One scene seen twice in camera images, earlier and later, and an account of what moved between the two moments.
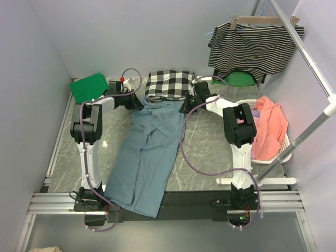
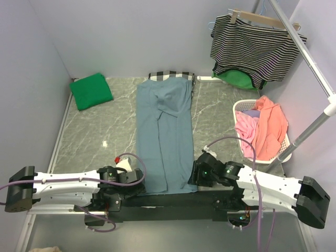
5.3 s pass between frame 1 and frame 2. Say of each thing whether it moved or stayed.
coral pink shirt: stayed
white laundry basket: stayed
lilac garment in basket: stayed
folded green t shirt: stayed
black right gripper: moved
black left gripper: moved
